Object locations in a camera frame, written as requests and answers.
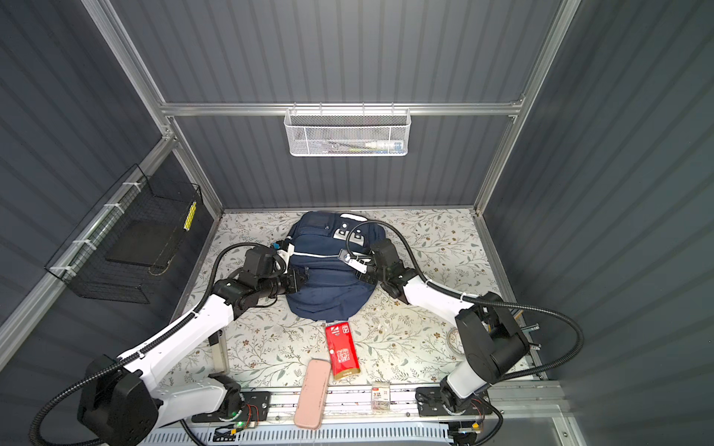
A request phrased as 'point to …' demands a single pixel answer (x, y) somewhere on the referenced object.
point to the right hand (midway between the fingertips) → (363, 256)
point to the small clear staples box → (380, 399)
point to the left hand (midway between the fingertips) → (310, 278)
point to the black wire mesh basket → (132, 236)
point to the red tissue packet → (343, 349)
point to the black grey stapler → (220, 352)
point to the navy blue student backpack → (315, 240)
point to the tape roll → (455, 340)
